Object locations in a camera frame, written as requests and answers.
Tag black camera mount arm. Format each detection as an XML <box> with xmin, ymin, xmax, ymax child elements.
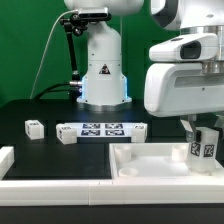
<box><xmin>60</xmin><ymin>16</ymin><xmax>87</xmax><ymax>101</ymax></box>

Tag white square table top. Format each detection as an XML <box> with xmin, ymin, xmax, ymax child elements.
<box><xmin>109</xmin><ymin>143</ymin><xmax>224</xmax><ymax>179</ymax></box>

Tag sheet of fiducial markers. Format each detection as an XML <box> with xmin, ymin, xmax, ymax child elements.
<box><xmin>67</xmin><ymin>123</ymin><xmax>142</xmax><ymax>137</ymax></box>

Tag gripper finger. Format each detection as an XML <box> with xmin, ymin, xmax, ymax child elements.
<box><xmin>180</xmin><ymin>115</ymin><xmax>201</xmax><ymax>143</ymax></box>
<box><xmin>215</xmin><ymin>113</ymin><xmax>224</xmax><ymax>128</ymax></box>

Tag white U-shaped fence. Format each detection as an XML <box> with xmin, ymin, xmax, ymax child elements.
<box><xmin>0</xmin><ymin>146</ymin><xmax>224</xmax><ymax>206</ymax></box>

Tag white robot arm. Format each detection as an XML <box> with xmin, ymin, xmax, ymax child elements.
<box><xmin>64</xmin><ymin>0</ymin><xmax>224</xmax><ymax>142</ymax></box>

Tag black cables at base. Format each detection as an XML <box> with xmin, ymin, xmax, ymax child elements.
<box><xmin>33</xmin><ymin>80</ymin><xmax>84</xmax><ymax>101</ymax></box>

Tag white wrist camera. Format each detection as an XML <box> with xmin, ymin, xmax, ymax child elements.
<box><xmin>149</xmin><ymin>33</ymin><xmax>218</xmax><ymax>62</ymax></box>

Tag white cable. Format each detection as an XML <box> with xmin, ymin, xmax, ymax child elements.
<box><xmin>29</xmin><ymin>9</ymin><xmax>80</xmax><ymax>100</ymax></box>

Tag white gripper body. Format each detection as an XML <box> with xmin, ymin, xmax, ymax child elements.
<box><xmin>144</xmin><ymin>63</ymin><xmax>224</xmax><ymax>117</ymax></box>

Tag grey camera on mount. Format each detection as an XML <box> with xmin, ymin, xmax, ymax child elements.
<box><xmin>78</xmin><ymin>7</ymin><xmax>110</xmax><ymax>20</ymax></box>

